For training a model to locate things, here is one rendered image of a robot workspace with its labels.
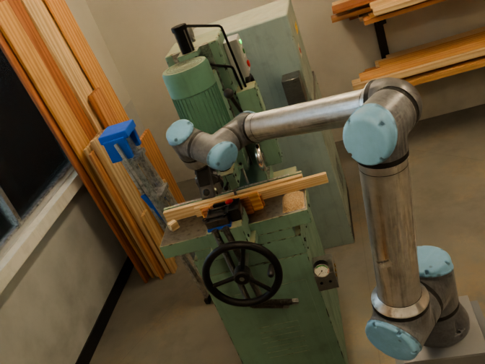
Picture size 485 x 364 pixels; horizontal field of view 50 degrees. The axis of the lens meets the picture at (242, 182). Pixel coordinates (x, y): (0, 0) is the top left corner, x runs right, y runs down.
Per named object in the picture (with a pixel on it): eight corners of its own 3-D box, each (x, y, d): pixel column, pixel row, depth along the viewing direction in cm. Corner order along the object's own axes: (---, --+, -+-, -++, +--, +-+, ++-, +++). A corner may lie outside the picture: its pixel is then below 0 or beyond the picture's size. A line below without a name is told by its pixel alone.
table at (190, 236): (159, 274, 199) (153, 262, 196) (173, 230, 226) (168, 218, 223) (314, 236, 187) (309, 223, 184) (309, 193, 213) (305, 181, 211)
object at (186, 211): (167, 222, 220) (162, 213, 218) (168, 220, 222) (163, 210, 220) (305, 185, 208) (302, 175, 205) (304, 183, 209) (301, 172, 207)
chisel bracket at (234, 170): (223, 196, 205) (216, 178, 201) (226, 178, 217) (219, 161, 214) (241, 191, 204) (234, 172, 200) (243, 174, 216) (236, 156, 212)
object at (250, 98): (247, 126, 214) (235, 93, 207) (248, 118, 222) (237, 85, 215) (267, 120, 212) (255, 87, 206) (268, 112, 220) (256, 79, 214)
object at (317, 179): (197, 217, 215) (193, 209, 214) (198, 214, 217) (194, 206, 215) (328, 182, 204) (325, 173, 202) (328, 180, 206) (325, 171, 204)
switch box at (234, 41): (235, 80, 215) (222, 43, 208) (237, 73, 224) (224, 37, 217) (250, 76, 214) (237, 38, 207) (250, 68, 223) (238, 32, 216)
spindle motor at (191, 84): (190, 157, 194) (156, 80, 180) (196, 138, 209) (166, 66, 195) (234, 144, 190) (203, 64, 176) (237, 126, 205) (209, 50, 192)
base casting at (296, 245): (200, 278, 211) (192, 261, 207) (215, 204, 261) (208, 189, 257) (307, 252, 202) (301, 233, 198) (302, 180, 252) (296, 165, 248)
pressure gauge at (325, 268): (317, 282, 200) (311, 266, 197) (316, 276, 204) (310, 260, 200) (333, 279, 199) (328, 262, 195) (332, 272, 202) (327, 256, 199)
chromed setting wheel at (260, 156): (261, 178, 214) (252, 151, 208) (262, 164, 224) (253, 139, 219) (268, 175, 213) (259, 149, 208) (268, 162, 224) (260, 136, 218)
